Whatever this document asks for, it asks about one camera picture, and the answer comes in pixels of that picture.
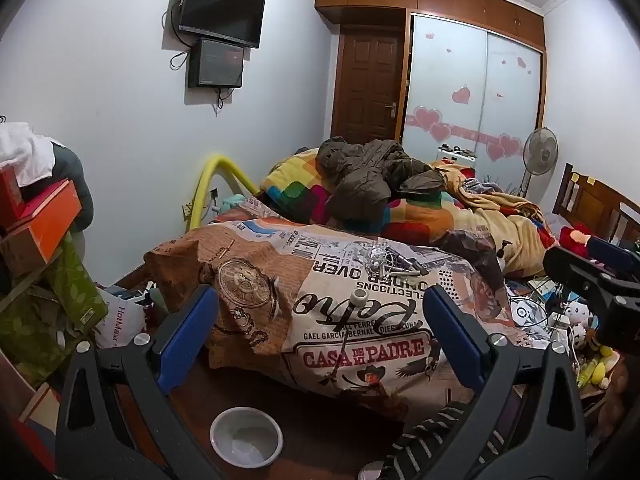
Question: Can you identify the olive padded jacket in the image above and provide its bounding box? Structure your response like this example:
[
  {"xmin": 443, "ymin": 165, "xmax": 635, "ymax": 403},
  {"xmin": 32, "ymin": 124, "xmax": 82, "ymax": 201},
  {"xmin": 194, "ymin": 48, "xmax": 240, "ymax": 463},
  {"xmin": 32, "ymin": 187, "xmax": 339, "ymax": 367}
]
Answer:
[{"xmin": 317, "ymin": 136, "xmax": 448, "ymax": 233}]

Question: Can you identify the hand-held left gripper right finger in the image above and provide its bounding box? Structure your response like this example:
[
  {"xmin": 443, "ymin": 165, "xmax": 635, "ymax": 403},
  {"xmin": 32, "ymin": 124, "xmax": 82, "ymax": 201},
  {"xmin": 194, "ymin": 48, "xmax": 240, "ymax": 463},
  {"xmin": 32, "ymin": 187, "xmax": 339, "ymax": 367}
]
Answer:
[{"xmin": 422, "ymin": 285, "xmax": 588, "ymax": 480}]

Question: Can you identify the tan fleece blanket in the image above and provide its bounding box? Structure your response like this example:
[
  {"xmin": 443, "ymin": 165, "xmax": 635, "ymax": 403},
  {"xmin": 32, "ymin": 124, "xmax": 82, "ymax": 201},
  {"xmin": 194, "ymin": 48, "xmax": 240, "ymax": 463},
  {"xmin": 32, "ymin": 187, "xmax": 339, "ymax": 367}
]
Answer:
[{"xmin": 432, "ymin": 159, "xmax": 558, "ymax": 278}]

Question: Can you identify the newspaper print blanket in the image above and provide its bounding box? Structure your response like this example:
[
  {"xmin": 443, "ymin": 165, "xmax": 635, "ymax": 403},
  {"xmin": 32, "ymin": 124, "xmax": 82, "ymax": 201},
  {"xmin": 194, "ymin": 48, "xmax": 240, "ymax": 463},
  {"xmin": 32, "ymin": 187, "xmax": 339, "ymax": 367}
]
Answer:
[{"xmin": 144, "ymin": 205, "xmax": 516, "ymax": 423}]

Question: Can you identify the white plastic bag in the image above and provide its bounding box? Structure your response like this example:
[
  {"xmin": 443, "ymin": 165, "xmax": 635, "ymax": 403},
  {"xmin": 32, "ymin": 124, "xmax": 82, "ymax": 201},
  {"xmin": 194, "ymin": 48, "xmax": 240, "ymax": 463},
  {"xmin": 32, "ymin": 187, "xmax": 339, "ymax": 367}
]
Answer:
[{"xmin": 95, "ymin": 285, "xmax": 149, "ymax": 351}]

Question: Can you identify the black white striped cloth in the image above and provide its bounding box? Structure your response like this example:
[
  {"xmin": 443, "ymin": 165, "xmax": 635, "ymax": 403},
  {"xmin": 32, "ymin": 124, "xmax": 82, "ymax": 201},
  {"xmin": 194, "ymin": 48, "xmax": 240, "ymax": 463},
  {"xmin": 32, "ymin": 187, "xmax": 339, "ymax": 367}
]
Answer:
[{"xmin": 380, "ymin": 399, "xmax": 506, "ymax": 480}]

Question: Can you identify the yellow plastic toy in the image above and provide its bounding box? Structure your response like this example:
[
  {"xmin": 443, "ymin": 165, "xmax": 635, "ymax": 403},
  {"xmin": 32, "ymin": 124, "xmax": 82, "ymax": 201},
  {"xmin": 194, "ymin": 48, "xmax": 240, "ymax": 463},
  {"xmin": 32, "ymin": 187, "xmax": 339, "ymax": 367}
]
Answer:
[{"xmin": 577, "ymin": 345, "xmax": 621, "ymax": 389}]

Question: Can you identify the black wall television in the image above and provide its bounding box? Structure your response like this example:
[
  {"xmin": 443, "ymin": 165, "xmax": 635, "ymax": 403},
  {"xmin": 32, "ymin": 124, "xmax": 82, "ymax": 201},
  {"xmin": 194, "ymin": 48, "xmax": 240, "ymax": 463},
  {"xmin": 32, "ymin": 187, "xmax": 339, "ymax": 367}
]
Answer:
[{"xmin": 178, "ymin": 0, "xmax": 266, "ymax": 50}]

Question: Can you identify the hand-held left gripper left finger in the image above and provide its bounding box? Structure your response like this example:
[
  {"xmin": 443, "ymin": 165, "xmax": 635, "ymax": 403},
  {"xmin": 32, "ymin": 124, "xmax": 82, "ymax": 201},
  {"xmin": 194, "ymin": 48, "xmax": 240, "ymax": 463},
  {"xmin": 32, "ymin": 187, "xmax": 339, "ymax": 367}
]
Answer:
[{"xmin": 55, "ymin": 284, "xmax": 226, "ymax": 480}]

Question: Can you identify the brown cardboard box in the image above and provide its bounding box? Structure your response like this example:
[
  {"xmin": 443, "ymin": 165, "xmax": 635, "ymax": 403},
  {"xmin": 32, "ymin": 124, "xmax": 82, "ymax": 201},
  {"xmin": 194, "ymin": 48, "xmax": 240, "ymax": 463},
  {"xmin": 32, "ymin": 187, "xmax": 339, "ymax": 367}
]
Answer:
[{"xmin": 0, "ymin": 225, "xmax": 62, "ymax": 277}]

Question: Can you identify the dark grey cushion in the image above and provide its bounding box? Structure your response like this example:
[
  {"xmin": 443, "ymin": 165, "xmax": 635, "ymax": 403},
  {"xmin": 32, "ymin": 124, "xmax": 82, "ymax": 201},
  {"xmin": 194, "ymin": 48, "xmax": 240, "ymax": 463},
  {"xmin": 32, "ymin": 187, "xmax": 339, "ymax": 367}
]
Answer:
[{"xmin": 52, "ymin": 142, "xmax": 96, "ymax": 233}]

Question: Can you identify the white standing fan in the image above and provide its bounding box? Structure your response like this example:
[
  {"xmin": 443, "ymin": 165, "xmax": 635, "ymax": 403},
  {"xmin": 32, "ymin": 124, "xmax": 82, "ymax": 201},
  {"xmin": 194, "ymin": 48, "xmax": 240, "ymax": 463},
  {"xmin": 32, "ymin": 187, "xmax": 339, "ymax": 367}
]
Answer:
[{"xmin": 517, "ymin": 127, "xmax": 560, "ymax": 200}]

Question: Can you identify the wooden bed headboard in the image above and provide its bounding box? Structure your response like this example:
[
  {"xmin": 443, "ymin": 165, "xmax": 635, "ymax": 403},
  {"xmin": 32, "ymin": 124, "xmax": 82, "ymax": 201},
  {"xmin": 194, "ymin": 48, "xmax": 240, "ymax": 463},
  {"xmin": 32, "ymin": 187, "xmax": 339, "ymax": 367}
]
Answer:
[{"xmin": 552, "ymin": 162, "xmax": 640, "ymax": 253}]

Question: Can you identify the yellow foam tube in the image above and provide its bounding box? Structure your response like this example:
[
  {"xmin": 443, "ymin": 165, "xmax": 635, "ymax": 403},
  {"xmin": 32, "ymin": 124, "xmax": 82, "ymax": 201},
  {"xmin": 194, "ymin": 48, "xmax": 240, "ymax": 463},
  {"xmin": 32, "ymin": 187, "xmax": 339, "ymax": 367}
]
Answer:
[{"xmin": 185, "ymin": 155, "xmax": 261, "ymax": 233}]

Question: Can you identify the small white desk fan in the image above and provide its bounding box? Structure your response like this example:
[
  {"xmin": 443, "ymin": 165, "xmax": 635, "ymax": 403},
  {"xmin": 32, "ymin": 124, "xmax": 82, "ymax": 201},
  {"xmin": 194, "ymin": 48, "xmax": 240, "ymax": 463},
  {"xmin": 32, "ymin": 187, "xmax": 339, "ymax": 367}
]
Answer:
[{"xmin": 510, "ymin": 294, "xmax": 549, "ymax": 334}]

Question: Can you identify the dark brown cloth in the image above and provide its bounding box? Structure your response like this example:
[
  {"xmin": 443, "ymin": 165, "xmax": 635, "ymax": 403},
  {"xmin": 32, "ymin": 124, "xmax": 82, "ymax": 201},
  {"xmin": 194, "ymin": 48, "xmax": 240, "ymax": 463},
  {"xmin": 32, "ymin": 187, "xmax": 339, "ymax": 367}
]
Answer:
[{"xmin": 440, "ymin": 230, "xmax": 506, "ymax": 282}]

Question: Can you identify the small black wall monitor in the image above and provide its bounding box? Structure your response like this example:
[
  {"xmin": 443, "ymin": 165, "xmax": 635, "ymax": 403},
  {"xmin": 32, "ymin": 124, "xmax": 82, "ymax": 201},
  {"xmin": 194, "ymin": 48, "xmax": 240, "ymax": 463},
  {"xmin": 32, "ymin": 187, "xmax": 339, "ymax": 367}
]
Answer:
[{"xmin": 186, "ymin": 37, "xmax": 246, "ymax": 90}]

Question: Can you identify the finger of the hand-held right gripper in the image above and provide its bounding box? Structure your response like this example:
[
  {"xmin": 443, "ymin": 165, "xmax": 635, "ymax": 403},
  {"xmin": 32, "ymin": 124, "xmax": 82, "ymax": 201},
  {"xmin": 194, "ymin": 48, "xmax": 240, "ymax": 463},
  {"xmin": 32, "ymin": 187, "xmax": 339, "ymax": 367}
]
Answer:
[
  {"xmin": 542, "ymin": 245, "xmax": 626, "ymax": 311},
  {"xmin": 586, "ymin": 236, "xmax": 640, "ymax": 288}
]

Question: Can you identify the spotted white plush toy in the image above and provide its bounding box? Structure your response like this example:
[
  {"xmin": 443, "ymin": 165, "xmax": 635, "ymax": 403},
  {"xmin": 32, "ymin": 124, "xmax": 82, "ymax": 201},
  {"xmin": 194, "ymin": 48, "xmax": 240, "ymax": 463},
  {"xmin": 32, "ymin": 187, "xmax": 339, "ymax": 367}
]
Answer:
[{"xmin": 564, "ymin": 297, "xmax": 597, "ymax": 327}]

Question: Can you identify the frosted sliding door wardrobe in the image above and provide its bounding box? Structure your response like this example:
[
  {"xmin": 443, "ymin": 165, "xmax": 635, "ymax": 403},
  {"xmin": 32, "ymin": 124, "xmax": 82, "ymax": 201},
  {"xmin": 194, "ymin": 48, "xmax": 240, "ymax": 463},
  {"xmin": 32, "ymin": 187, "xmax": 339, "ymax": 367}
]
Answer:
[{"xmin": 400, "ymin": 12, "xmax": 544, "ymax": 196}]

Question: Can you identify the black television cable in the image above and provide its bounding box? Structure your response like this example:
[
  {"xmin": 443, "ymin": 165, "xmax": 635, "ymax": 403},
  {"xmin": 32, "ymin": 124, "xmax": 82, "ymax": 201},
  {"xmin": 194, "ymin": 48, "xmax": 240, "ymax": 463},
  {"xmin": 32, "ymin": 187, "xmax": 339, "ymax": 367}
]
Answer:
[{"xmin": 161, "ymin": 0, "xmax": 193, "ymax": 72}]

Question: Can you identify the white tangled cable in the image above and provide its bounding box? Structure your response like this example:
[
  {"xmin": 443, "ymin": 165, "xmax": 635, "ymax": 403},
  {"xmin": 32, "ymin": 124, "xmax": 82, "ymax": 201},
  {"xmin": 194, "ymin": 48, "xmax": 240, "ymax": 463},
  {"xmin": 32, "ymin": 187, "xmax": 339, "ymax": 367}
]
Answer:
[{"xmin": 361, "ymin": 246, "xmax": 397, "ymax": 277}]

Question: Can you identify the brown wooden door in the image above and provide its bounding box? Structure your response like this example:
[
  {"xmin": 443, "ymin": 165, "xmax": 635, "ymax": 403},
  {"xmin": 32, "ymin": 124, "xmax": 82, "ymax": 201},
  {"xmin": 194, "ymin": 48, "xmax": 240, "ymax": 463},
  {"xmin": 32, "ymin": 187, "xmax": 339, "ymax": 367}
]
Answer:
[{"xmin": 331, "ymin": 25, "xmax": 406, "ymax": 147}]

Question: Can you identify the red plush toy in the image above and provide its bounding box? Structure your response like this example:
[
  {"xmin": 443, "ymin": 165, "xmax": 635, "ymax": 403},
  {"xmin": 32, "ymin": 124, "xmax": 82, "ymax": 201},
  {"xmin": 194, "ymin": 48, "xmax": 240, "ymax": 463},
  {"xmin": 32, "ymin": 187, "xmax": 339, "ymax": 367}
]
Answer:
[{"xmin": 559, "ymin": 222, "xmax": 597, "ymax": 261}]

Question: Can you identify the colourful checkered blanket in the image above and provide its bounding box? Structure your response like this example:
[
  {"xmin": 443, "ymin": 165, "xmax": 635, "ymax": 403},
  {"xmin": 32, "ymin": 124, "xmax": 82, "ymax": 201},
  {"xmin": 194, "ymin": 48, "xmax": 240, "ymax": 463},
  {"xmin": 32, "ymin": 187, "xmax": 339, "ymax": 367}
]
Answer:
[{"xmin": 260, "ymin": 149, "xmax": 501, "ymax": 252}]

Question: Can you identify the green leaf print bag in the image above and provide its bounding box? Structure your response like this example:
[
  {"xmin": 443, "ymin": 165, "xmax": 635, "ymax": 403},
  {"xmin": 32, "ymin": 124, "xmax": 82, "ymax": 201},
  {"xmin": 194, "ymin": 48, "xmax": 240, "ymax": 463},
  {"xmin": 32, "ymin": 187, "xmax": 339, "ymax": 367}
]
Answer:
[{"xmin": 0, "ymin": 232, "xmax": 108, "ymax": 386}]

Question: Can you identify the orange box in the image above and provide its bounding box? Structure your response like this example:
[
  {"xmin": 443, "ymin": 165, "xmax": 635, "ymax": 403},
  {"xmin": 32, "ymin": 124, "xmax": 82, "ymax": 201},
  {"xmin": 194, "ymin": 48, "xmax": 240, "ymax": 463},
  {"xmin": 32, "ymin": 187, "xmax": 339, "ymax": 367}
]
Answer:
[{"xmin": 20, "ymin": 180, "xmax": 83, "ymax": 266}]

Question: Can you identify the red box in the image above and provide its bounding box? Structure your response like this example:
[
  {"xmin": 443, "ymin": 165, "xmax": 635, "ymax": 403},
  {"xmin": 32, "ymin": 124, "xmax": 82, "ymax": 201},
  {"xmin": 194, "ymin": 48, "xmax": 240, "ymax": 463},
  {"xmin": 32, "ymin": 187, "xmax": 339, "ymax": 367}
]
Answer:
[{"xmin": 0, "ymin": 167, "xmax": 23, "ymax": 231}]

